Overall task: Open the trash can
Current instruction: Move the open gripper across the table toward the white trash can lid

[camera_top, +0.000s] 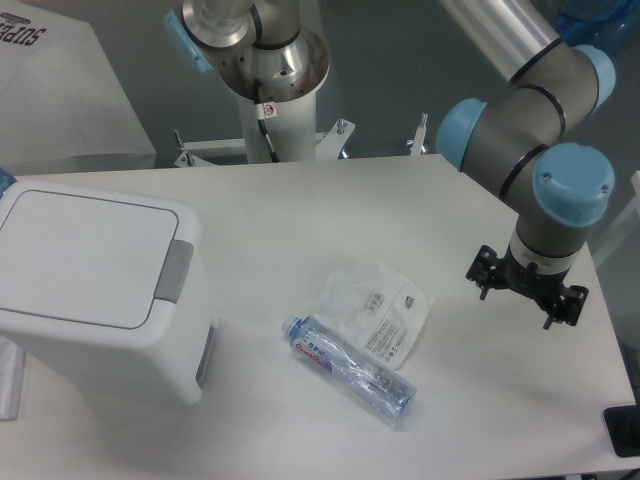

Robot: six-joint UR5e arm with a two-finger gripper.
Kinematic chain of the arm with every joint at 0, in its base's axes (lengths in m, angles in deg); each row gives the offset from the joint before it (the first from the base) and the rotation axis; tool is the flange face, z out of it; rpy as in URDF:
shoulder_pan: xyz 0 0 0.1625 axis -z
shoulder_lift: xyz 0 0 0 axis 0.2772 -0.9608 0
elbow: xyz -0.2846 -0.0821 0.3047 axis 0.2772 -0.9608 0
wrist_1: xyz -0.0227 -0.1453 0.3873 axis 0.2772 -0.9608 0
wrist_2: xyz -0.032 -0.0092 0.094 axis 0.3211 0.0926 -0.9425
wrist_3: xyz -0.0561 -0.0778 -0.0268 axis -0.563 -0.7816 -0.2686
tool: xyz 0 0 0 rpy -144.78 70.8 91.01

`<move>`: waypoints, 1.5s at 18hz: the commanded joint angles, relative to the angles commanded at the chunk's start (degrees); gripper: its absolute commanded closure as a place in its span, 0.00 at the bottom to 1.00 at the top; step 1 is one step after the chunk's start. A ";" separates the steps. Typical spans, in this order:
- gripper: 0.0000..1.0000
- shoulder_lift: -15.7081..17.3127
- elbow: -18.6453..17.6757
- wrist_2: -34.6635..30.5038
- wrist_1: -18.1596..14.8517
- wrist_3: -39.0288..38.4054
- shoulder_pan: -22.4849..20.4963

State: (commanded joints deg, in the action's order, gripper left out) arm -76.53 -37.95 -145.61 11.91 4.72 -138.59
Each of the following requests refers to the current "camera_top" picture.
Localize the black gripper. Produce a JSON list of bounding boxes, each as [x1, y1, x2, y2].
[[466, 245, 589, 329]]

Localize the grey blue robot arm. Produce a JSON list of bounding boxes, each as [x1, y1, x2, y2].
[[164, 1, 616, 325]]

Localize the white trash can body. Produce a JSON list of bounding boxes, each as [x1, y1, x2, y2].
[[1, 180, 218, 405]]

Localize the white trash can lid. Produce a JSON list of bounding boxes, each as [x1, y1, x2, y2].
[[1, 182, 200, 330]]

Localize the clear plastic bag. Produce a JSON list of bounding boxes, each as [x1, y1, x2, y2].
[[313, 261, 434, 371]]

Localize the black object table edge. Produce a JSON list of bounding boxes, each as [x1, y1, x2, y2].
[[603, 405, 639, 458]]

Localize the clear plastic water bottle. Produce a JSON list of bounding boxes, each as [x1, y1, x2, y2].
[[281, 316, 416, 423]]

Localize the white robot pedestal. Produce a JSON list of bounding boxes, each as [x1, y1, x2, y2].
[[172, 29, 357, 169]]

